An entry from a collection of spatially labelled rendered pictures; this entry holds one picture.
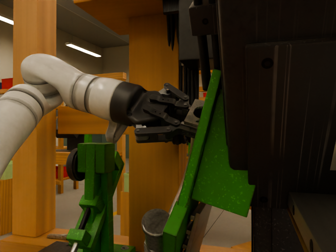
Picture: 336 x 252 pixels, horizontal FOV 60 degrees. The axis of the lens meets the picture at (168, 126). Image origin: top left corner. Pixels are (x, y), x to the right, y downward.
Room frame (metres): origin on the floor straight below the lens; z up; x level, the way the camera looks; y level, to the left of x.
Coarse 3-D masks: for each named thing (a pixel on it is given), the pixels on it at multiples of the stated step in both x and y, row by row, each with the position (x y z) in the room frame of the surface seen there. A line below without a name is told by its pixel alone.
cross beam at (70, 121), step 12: (60, 108) 0.94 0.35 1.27; (72, 108) 0.93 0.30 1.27; (60, 120) 0.94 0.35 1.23; (72, 120) 0.93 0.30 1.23; (84, 120) 0.92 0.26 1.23; (96, 120) 0.91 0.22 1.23; (108, 120) 0.89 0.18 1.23; (60, 132) 0.94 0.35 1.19; (72, 132) 0.93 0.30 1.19; (84, 132) 0.92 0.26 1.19; (96, 132) 0.91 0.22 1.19
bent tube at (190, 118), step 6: (198, 102) 0.47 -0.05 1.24; (192, 108) 0.46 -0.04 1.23; (198, 108) 0.47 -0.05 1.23; (192, 114) 0.46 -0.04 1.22; (198, 114) 0.48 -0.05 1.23; (186, 120) 0.45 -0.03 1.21; (192, 120) 0.45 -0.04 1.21; (198, 120) 0.45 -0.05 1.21; (192, 138) 0.49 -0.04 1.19; (192, 144) 0.50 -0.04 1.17; (180, 186) 0.52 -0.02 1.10; (174, 198) 0.51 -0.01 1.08
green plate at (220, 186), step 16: (208, 96) 0.34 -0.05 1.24; (208, 112) 0.34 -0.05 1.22; (208, 128) 0.35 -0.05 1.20; (224, 128) 0.35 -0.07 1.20; (208, 144) 0.35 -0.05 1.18; (224, 144) 0.35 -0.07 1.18; (192, 160) 0.35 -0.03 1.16; (208, 160) 0.35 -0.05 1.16; (224, 160) 0.35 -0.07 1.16; (192, 176) 0.35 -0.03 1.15; (208, 176) 0.35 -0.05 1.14; (224, 176) 0.35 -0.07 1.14; (240, 176) 0.34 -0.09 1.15; (192, 192) 0.36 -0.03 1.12; (208, 192) 0.35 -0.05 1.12; (224, 192) 0.35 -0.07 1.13; (240, 192) 0.34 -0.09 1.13; (192, 208) 0.41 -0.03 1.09; (224, 208) 0.35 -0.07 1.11; (240, 208) 0.34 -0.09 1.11
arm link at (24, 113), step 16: (16, 96) 0.46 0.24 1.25; (0, 112) 0.42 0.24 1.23; (16, 112) 0.44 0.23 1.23; (32, 112) 0.47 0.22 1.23; (0, 128) 0.40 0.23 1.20; (16, 128) 0.42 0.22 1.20; (32, 128) 0.47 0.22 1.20; (0, 144) 0.38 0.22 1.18; (16, 144) 0.42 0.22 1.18; (0, 160) 0.37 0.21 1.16; (0, 176) 0.37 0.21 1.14
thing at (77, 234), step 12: (120, 168) 0.72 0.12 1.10; (84, 204) 0.62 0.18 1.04; (96, 204) 0.62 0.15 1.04; (84, 216) 0.61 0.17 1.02; (96, 216) 0.63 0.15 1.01; (72, 228) 0.59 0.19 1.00; (84, 228) 0.62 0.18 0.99; (96, 228) 0.61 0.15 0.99; (72, 240) 0.58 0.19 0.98; (84, 240) 0.58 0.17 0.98; (96, 240) 0.61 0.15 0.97
